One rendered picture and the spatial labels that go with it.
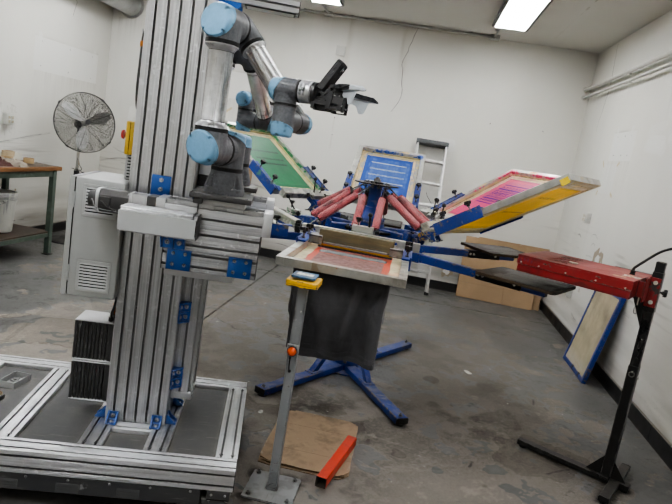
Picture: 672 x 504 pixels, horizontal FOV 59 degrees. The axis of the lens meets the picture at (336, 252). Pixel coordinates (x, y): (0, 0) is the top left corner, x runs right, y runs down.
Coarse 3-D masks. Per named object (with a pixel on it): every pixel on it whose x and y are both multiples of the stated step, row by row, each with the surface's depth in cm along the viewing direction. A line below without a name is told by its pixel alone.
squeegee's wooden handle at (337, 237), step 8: (320, 232) 317; (328, 232) 316; (336, 232) 316; (344, 232) 317; (328, 240) 317; (336, 240) 316; (344, 240) 316; (352, 240) 315; (360, 240) 314; (368, 240) 314; (376, 240) 313; (384, 240) 313; (368, 248) 314; (376, 248) 314; (384, 248) 313
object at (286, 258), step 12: (288, 252) 272; (288, 264) 260; (300, 264) 259; (312, 264) 258; (324, 264) 258; (408, 264) 293; (348, 276) 257; (360, 276) 256; (372, 276) 256; (384, 276) 255
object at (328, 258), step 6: (312, 252) 302; (318, 252) 305; (342, 252) 316; (348, 252) 319; (306, 258) 284; (312, 258) 286; (318, 258) 288; (324, 258) 291; (330, 258) 294; (336, 258) 296; (342, 258) 299; (348, 258) 302; (336, 264) 281; (342, 264) 283
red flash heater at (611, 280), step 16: (528, 256) 310; (544, 256) 320; (560, 256) 331; (528, 272) 311; (544, 272) 306; (560, 272) 301; (576, 272) 296; (592, 272) 291; (608, 272) 298; (624, 272) 308; (592, 288) 292; (608, 288) 287; (624, 288) 282; (640, 288) 290
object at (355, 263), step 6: (354, 258) 305; (378, 258) 316; (348, 264) 286; (354, 264) 288; (360, 264) 291; (366, 264) 293; (372, 264) 296; (378, 264) 299; (384, 264) 302; (390, 264) 304; (366, 270) 278; (372, 270) 281; (378, 270) 283; (384, 270) 286
